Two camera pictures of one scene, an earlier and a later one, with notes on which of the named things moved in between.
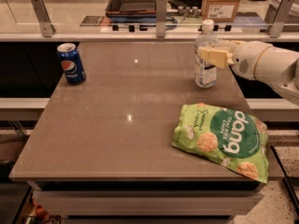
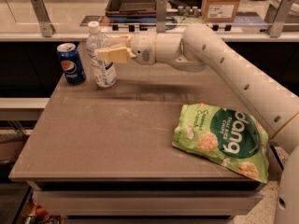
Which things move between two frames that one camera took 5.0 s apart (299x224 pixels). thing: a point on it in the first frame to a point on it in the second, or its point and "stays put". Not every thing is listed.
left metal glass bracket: x=46 y=26 stays put
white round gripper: x=245 y=60 to x=142 y=49
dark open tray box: x=134 y=3 stays put
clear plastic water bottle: x=205 y=72 to x=104 y=68
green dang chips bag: x=225 y=134 stays put
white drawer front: x=149 y=203 stays put
